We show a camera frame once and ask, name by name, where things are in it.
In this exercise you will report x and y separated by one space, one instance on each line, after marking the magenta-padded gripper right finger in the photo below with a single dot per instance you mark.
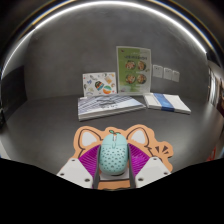
151 168

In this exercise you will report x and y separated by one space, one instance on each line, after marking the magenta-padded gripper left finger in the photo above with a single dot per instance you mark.
75 170

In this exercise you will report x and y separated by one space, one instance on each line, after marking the teal perforated computer mouse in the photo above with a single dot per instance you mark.
113 155

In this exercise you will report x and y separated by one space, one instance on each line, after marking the orange corgi-shaped mouse pad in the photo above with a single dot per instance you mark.
88 138

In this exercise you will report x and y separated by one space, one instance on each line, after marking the white book with blue band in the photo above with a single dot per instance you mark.
166 103

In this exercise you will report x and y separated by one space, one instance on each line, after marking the grey striped book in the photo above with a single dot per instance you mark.
106 106

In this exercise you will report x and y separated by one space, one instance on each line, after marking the white sticker-printed card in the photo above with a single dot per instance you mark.
99 85

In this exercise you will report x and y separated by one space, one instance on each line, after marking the green standing poster sign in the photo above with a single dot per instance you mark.
133 71

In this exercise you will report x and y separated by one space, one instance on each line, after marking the dark-framed glass partition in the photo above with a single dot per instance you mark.
216 86

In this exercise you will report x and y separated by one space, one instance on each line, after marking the curved ceiling light strip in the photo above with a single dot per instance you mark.
110 3

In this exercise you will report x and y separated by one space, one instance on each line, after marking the white wall plate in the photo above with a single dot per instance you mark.
157 71
176 76
168 73

